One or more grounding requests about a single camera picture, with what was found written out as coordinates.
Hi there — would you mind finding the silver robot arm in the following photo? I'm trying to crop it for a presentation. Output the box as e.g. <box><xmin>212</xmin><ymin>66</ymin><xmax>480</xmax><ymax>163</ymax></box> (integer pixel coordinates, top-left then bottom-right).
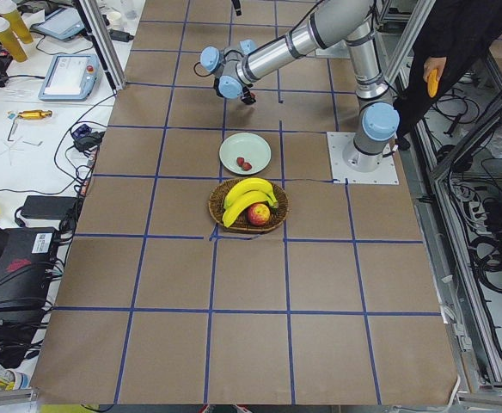
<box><xmin>198</xmin><ymin>1</ymin><xmax>399</xmax><ymax>171</ymax></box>

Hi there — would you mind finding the white paper cup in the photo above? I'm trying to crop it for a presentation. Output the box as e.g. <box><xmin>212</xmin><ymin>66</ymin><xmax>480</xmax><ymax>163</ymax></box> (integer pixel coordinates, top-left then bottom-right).
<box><xmin>106</xmin><ymin>10</ymin><xmax>123</xmax><ymax>30</ymax></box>

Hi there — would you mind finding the yellow bottle white cap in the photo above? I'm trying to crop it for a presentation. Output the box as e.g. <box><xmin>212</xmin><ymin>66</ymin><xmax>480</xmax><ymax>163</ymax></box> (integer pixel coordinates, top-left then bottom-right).
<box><xmin>0</xmin><ymin>17</ymin><xmax>28</xmax><ymax>63</ymax></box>

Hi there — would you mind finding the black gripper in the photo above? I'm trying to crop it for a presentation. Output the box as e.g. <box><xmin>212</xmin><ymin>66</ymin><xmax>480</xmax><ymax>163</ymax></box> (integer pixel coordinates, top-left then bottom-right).
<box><xmin>231</xmin><ymin>0</ymin><xmax>256</xmax><ymax>105</ymax></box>

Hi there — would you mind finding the black power adapter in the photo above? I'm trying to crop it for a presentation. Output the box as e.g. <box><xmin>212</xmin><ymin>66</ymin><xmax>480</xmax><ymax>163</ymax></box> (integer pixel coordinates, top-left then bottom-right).
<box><xmin>15</xmin><ymin>195</ymin><xmax>77</xmax><ymax>227</ymax></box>

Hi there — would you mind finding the blue teach pendant far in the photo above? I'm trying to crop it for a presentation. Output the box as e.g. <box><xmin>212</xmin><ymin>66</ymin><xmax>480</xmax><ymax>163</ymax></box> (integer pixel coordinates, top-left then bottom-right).
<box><xmin>30</xmin><ymin>8</ymin><xmax>84</xmax><ymax>41</ymax></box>

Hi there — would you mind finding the yellow banana bunch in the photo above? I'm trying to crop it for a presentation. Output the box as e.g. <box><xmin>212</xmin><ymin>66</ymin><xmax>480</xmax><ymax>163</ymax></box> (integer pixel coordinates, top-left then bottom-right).
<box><xmin>222</xmin><ymin>177</ymin><xmax>279</xmax><ymax>227</ymax></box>

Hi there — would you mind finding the blue teach pendant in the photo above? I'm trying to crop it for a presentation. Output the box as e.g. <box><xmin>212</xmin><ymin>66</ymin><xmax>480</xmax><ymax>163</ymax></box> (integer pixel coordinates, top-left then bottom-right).
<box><xmin>30</xmin><ymin>8</ymin><xmax>84</xmax><ymax>41</ymax></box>
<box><xmin>38</xmin><ymin>53</ymin><xmax>101</xmax><ymax>102</ymax></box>

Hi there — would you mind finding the pale green plate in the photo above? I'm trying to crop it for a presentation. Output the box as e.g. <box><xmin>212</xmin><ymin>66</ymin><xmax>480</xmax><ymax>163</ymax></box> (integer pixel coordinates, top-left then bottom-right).
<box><xmin>218</xmin><ymin>133</ymin><xmax>272</xmax><ymax>175</ymax></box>

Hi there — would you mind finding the aluminium frame post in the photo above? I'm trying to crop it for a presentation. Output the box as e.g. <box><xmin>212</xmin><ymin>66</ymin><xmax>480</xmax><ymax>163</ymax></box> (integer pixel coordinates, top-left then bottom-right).
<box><xmin>72</xmin><ymin>0</ymin><xmax>126</xmax><ymax>92</ymax></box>

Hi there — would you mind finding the blue teach pendant near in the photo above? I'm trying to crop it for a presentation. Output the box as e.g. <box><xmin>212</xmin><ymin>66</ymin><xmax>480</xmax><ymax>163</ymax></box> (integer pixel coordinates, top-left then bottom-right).
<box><xmin>38</xmin><ymin>53</ymin><xmax>101</xmax><ymax>102</ymax></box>

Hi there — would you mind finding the person hand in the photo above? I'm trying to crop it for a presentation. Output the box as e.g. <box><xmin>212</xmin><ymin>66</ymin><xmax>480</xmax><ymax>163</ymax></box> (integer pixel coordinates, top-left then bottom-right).
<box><xmin>423</xmin><ymin>57</ymin><xmax>447</xmax><ymax>83</ymax></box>

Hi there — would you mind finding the black computer box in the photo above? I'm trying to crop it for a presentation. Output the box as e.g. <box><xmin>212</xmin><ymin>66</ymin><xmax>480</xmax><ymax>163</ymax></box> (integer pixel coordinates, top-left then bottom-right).
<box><xmin>0</xmin><ymin>227</ymin><xmax>60</xmax><ymax>312</ymax></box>

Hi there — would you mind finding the woven wicker basket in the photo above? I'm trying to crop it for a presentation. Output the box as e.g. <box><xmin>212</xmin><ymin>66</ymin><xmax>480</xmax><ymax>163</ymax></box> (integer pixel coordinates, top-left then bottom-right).
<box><xmin>208</xmin><ymin>179</ymin><xmax>289</xmax><ymax>233</ymax></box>

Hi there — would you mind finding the red yellow apple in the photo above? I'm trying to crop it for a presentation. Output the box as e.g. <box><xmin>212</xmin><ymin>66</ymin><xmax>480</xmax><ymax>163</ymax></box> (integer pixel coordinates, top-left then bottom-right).
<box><xmin>247</xmin><ymin>203</ymin><xmax>271</xmax><ymax>226</ymax></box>

